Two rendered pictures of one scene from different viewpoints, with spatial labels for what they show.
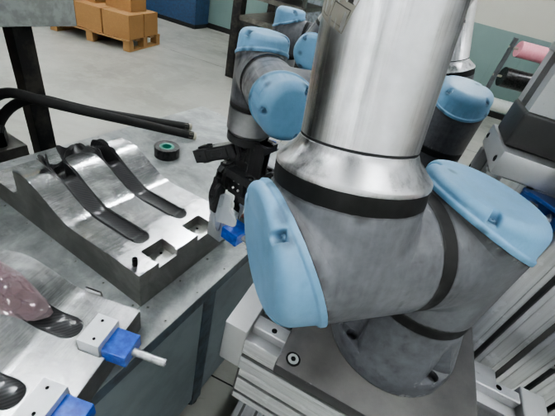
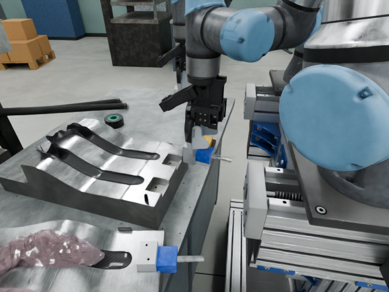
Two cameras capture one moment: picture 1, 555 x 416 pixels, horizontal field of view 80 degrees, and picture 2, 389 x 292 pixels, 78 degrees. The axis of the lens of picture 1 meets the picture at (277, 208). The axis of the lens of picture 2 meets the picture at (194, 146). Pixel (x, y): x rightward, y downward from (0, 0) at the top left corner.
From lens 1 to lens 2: 0.17 m
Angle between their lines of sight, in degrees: 5
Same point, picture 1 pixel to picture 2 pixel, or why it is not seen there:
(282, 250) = (373, 101)
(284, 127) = (256, 50)
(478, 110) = not seen: hidden behind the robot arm
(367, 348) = (370, 183)
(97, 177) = (84, 150)
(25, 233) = (43, 210)
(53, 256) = (74, 218)
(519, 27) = not seen: outside the picture
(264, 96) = (240, 29)
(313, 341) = (323, 194)
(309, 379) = (340, 218)
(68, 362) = (136, 283)
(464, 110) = not seen: hidden behind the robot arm
